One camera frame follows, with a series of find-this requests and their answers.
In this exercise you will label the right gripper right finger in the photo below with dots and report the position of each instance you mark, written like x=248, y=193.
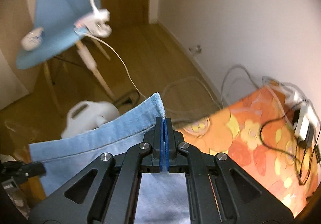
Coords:
x=170, y=152

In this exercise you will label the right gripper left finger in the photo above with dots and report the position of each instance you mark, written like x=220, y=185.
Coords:
x=157, y=147

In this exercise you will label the light blue denim pants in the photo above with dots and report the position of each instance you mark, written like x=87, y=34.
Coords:
x=162, y=198

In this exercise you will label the white plastic jug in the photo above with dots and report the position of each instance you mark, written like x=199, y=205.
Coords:
x=88, y=115

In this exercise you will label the orange floral bedspread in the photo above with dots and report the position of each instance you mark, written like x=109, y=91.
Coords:
x=253, y=133

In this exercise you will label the white power strip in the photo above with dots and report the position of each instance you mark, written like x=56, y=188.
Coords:
x=305, y=126

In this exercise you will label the white round device on chair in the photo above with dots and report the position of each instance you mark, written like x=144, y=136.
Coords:
x=33, y=39

